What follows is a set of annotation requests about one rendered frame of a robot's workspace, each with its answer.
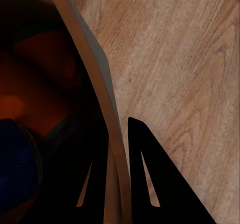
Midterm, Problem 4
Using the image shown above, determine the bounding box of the can of soda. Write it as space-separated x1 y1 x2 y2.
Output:
0 118 43 216
0 48 84 163
12 22 94 117

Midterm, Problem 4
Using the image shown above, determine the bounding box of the trash can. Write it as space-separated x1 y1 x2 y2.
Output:
0 0 133 224

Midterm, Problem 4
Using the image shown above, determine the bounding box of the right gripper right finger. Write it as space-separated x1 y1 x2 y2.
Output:
128 117 217 224

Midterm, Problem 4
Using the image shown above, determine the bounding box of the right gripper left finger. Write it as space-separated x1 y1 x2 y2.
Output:
18 118 109 224

